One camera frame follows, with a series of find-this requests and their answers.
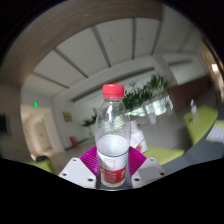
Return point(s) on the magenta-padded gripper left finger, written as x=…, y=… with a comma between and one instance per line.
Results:
x=76, y=171

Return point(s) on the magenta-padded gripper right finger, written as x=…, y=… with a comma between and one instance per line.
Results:
x=150, y=170

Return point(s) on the clear red-capped water bottle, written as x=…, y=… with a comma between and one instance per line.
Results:
x=112, y=133

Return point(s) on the large green low table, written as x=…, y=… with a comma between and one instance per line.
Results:
x=165, y=154

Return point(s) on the red fire extinguisher box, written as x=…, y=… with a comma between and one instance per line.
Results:
x=73, y=142

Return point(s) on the green cube seat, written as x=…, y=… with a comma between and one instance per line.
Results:
x=43, y=165

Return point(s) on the black chair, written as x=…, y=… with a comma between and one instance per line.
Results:
x=41, y=157

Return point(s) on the small green low table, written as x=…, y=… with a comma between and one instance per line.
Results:
x=201, y=125

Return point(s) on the row of potted plants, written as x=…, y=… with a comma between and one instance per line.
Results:
x=143, y=95

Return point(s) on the yellow-edged printed booklet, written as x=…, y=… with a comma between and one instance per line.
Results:
x=216, y=133

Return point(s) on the green exit sign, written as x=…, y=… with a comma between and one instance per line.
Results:
x=35, y=104

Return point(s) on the framed wall picture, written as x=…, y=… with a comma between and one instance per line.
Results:
x=67, y=117

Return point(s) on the black wall screen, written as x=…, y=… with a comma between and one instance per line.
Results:
x=4, y=124

